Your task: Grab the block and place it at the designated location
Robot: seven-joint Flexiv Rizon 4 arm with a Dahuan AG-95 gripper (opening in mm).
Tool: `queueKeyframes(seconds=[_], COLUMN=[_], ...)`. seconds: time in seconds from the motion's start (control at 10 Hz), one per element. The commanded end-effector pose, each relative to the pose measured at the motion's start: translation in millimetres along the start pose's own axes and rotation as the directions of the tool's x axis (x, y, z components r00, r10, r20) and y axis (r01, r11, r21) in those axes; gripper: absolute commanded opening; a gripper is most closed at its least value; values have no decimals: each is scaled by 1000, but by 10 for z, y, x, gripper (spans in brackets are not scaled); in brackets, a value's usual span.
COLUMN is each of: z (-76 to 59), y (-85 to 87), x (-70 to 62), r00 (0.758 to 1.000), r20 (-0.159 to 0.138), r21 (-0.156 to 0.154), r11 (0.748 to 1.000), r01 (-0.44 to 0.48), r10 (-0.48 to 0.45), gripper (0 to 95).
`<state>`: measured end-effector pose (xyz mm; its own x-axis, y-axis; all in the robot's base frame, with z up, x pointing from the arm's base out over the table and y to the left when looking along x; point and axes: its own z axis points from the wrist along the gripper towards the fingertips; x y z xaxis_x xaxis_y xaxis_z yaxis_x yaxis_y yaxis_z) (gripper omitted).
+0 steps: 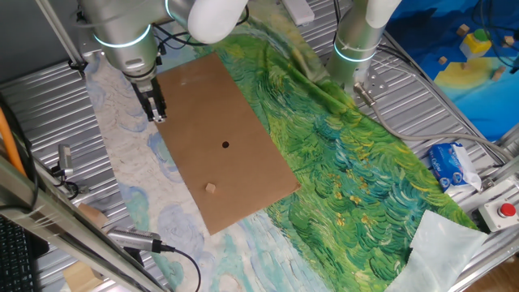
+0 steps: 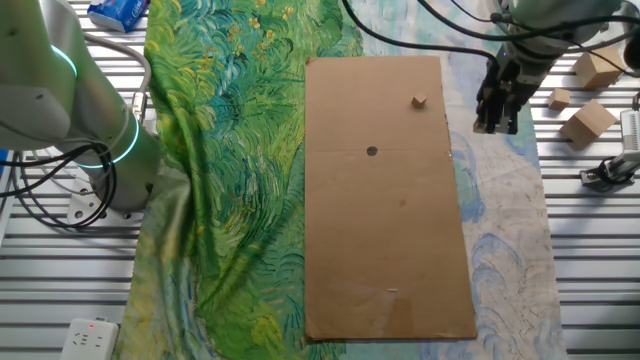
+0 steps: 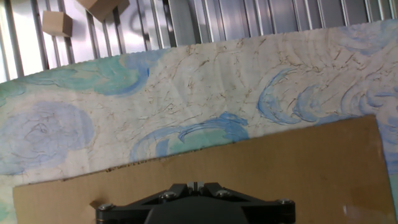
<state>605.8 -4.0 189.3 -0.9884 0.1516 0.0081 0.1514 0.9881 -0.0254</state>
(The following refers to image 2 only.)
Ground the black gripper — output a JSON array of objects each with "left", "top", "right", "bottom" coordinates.
[{"left": 474, "top": 62, "right": 526, "bottom": 135}]

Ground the medium wooden block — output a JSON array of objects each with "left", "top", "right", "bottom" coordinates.
[{"left": 559, "top": 98, "right": 619, "bottom": 150}]

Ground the small wooden cube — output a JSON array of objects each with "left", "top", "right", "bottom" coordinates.
[{"left": 547, "top": 87, "right": 572, "bottom": 112}]

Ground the large wooden cube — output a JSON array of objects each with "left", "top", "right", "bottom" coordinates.
[{"left": 572, "top": 45, "right": 628, "bottom": 91}]

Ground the brown cardboard sheet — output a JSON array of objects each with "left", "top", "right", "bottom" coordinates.
[{"left": 303, "top": 55, "right": 479, "bottom": 342}]

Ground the green blue painted cloth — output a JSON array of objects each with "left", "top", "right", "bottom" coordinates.
[{"left": 112, "top": 0, "right": 569, "bottom": 360}]

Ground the blue tissue pack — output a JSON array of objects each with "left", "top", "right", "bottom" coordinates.
[{"left": 87, "top": 0, "right": 151, "bottom": 34}]

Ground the white power strip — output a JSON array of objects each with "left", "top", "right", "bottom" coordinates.
[{"left": 59, "top": 317, "right": 120, "bottom": 360}]

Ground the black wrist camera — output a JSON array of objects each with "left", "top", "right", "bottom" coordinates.
[{"left": 493, "top": 48, "right": 516, "bottom": 74}]

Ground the black camera cable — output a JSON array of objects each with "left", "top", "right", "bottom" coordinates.
[{"left": 341, "top": 0, "right": 499, "bottom": 66}]

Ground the silver camera mount bracket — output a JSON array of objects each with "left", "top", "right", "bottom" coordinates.
[{"left": 579, "top": 149, "right": 640, "bottom": 194}]

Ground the silver ribbed depth camera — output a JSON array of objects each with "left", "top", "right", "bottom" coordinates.
[{"left": 619, "top": 108, "right": 640, "bottom": 152}]

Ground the black cable with coil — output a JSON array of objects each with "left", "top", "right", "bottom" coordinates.
[{"left": 417, "top": 0, "right": 640, "bottom": 71}]

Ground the thick grey cable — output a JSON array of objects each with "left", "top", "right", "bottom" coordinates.
[{"left": 79, "top": 30, "right": 154, "bottom": 126}]

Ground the black cable bundle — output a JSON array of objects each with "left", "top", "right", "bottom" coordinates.
[{"left": 0, "top": 142, "right": 119, "bottom": 231}]

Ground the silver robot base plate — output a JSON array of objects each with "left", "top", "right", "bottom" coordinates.
[{"left": 67, "top": 169, "right": 146, "bottom": 226}]

